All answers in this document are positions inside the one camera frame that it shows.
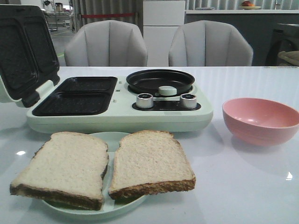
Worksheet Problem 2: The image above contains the right silver control knob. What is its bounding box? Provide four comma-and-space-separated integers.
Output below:
179, 93, 197, 109

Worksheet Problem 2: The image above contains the breakfast maker hinged lid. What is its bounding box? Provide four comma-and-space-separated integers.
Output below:
0, 5, 60, 107

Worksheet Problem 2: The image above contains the left grey upholstered chair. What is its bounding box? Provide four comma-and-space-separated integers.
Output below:
64, 20, 148, 67

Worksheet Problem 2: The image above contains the mint green round plate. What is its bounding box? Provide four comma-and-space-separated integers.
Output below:
43, 132, 148, 220

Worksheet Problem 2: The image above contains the right grey upholstered chair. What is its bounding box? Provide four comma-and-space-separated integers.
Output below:
168, 20, 254, 67

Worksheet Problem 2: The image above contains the white bread slice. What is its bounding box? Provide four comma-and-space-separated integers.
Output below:
108, 130, 196, 199
9, 132, 109, 210

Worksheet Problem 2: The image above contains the red barrier tape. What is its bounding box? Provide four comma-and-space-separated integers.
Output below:
80, 13, 135, 19

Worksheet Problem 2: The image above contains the pink plastic bowl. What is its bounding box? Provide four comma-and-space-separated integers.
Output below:
222, 98, 299, 146

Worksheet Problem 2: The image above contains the beige cushion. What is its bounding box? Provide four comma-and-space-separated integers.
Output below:
278, 50, 299, 67

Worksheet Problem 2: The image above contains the left silver control knob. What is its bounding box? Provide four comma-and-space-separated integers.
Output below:
136, 93, 154, 109

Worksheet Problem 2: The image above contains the dark appliance at right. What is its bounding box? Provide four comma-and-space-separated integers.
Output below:
265, 23, 299, 66

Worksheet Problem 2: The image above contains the silver control knob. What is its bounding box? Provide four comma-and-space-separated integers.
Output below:
136, 93, 154, 109
179, 93, 197, 109

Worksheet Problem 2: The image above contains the mint green breakfast maker base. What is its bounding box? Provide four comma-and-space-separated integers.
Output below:
27, 77, 213, 133

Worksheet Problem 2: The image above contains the fruit plate on counter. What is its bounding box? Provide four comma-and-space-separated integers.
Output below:
240, 0, 261, 10

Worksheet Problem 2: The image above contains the black round frying pan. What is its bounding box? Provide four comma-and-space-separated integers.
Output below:
126, 69, 195, 97

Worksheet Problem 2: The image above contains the grey upholstered chair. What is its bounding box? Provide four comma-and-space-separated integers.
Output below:
64, 20, 148, 67
168, 20, 254, 67

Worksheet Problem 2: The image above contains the white cabinet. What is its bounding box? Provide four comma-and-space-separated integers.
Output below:
143, 0, 185, 67

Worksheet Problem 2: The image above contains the grey counter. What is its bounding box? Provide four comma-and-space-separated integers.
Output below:
185, 9, 299, 66

